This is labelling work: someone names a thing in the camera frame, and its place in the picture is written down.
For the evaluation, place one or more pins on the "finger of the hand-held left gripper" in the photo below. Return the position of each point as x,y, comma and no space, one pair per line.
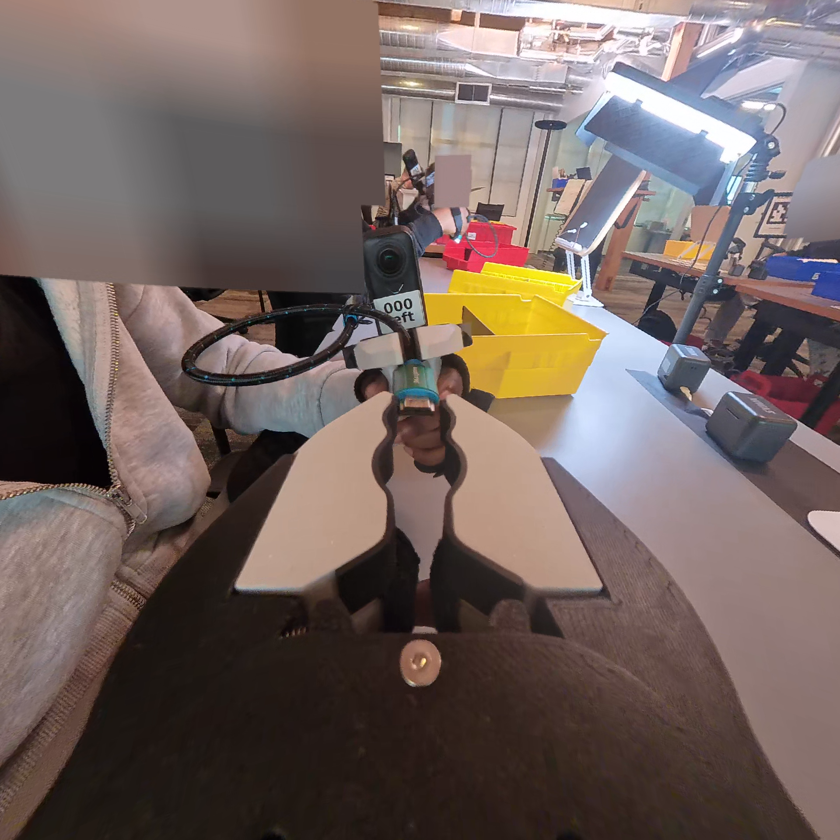
380,351
443,341

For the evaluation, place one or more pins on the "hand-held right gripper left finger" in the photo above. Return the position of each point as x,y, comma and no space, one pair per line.
315,518

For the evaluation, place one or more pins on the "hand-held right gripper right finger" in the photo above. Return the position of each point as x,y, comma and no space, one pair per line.
518,518

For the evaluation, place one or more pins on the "yellow plastic bin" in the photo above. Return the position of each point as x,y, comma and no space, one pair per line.
686,249
512,282
525,367

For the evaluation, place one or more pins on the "person's left forearm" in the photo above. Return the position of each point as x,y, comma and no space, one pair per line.
295,394

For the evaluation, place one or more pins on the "person's left hand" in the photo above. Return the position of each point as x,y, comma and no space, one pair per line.
423,439

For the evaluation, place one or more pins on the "red plastic bin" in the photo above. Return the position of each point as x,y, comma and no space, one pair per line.
512,256
505,231

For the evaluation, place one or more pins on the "black floor lamp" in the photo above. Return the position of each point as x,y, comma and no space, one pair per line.
544,184

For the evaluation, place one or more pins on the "ceiling air vent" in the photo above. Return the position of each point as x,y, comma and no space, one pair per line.
472,93

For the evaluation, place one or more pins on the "black board on stand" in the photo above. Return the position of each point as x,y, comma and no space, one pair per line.
604,203

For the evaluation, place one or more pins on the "grey weight block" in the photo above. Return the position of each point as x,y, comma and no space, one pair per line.
686,367
748,426

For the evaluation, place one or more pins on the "black light stand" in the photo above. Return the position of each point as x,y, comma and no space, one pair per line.
715,262

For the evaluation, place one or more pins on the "led light panel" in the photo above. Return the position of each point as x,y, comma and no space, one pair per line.
656,144

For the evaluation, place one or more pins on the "cardboard box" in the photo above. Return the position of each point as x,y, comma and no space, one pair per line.
709,223

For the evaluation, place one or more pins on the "red bag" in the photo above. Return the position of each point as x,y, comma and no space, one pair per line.
787,390

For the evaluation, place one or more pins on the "white stand with clear rod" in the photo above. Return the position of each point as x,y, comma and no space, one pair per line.
827,528

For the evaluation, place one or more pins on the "wooden workbench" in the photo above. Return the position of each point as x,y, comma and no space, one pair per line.
774,289

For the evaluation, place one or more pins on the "blue plastic bin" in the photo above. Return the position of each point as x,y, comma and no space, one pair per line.
794,266

